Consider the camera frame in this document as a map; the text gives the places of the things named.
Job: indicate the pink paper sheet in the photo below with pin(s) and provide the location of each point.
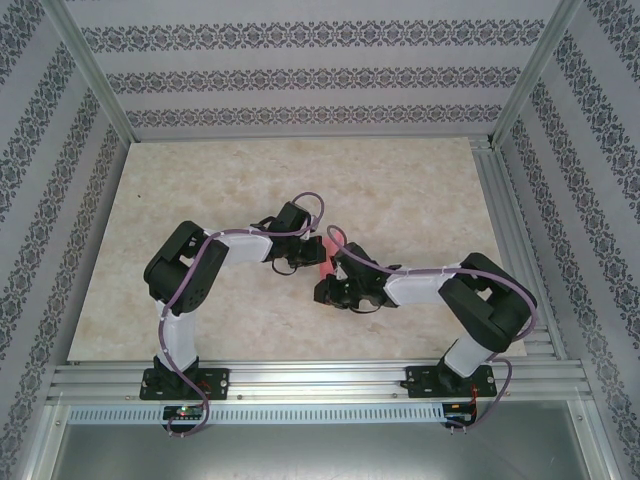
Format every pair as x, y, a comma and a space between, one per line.
331, 260

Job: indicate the aluminium side rail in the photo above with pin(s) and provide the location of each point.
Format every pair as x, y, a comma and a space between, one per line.
502, 200

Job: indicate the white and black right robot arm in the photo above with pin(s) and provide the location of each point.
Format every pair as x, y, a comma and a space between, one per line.
490, 310

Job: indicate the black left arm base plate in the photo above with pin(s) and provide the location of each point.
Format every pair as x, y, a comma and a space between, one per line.
220, 382

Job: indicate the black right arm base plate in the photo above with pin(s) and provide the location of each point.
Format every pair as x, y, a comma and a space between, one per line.
420, 382

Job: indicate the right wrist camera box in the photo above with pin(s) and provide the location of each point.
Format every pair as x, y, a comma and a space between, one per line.
341, 273

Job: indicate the long aluminium base rail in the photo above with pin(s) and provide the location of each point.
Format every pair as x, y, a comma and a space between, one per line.
310, 380

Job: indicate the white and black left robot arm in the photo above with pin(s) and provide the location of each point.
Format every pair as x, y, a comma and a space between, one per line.
175, 270

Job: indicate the aluminium frame post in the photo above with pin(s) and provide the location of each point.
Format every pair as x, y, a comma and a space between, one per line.
535, 70
92, 70

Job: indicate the small circuit board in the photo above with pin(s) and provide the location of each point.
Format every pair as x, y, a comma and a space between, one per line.
457, 411
182, 412

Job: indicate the grey metal sheet tray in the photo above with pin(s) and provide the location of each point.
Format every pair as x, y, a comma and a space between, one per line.
310, 450

